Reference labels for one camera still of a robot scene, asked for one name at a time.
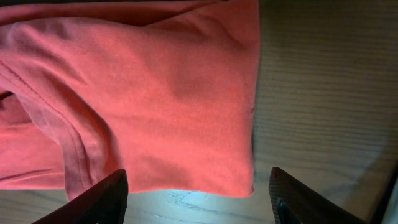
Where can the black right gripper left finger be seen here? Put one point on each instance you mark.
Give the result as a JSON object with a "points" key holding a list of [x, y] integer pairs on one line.
{"points": [[103, 203]]}

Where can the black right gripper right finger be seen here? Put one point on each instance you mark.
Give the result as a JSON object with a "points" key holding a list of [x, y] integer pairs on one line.
{"points": [[294, 202]]}

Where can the red printed t-shirt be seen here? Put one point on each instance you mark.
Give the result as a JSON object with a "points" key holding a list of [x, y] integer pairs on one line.
{"points": [[163, 90]]}

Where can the beige garment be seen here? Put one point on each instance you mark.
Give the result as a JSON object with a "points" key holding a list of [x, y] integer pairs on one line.
{"points": [[391, 213]]}

